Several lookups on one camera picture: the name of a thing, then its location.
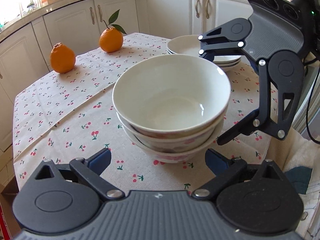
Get bumpy orange without leaf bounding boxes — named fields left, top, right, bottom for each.
left=50, top=43, right=76, bottom=74

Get cherry print tablecloth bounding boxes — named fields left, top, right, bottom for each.
left=12, top=31, right=278, bottom=193

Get white kitchen cabinets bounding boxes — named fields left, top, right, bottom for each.
left=0, top=0, right=256, bottom=153

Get white floral bowl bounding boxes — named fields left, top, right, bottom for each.
left=112, top=54, right=231, bottom=136
left=124, top=122, right=223, bottom=164
left=117, top=109, right=227, bottom=153

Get orange with green leaves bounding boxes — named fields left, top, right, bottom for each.
left=99, top=9, right=127, bottom=53

